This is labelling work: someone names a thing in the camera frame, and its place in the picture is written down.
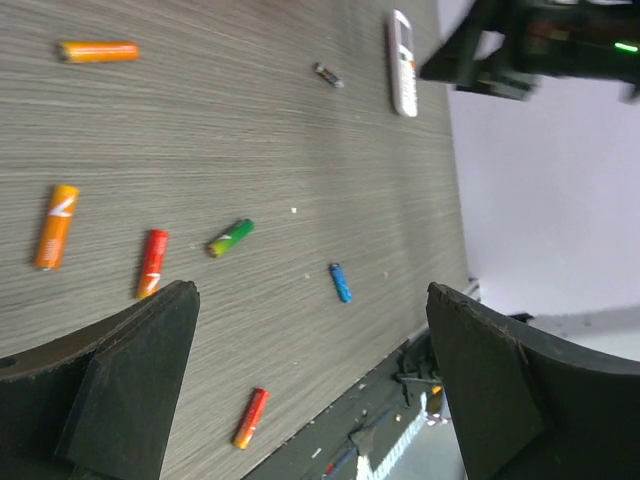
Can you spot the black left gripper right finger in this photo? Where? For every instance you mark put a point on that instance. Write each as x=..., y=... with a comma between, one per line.
x=527, y=404

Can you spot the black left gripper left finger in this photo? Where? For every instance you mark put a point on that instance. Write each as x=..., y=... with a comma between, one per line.
x=99, y=403

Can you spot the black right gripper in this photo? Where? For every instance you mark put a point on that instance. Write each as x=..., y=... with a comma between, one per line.
x=502, y=48

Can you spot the white air conditioner remote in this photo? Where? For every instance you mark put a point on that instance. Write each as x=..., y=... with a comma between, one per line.
x=402, y=63

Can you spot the blue battery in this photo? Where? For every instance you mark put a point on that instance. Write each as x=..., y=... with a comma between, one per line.
x=340, y=282

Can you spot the red orange battery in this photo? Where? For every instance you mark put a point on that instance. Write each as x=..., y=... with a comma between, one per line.
x=152, y=264

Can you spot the orange battery left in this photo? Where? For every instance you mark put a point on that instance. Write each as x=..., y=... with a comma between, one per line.
x=251, y=418

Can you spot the orange battery upper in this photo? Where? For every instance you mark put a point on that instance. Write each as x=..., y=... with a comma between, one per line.
x=56, y=227

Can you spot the small dark battery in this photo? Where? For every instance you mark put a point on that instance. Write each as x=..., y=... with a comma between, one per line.
x=327, y=75

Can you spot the green battery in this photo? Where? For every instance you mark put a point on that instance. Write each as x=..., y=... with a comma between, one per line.
x=232, y=235

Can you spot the orange battery near tray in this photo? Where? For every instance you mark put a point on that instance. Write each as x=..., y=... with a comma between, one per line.
x=84, y=52

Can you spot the white cable duct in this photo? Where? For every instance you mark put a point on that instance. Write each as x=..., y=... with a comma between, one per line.
x=364, y=469

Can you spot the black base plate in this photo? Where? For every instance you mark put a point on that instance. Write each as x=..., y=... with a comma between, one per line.
x=367, y=419

